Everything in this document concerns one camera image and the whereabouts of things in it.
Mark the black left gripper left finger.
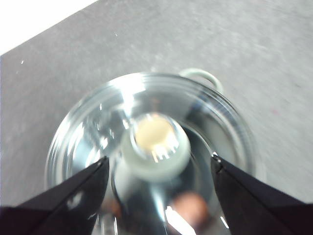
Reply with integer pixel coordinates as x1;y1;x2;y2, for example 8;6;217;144
0;156;110;235

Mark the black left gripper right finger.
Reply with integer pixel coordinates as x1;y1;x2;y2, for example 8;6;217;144
211;152;313;235

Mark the brown egg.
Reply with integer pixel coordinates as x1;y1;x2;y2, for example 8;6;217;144
171;192;209;226

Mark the glass lid with green knob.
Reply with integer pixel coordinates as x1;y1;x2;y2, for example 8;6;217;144
45;72;257;235

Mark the pale green electric pot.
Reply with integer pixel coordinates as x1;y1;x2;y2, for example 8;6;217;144
45;68;266;235

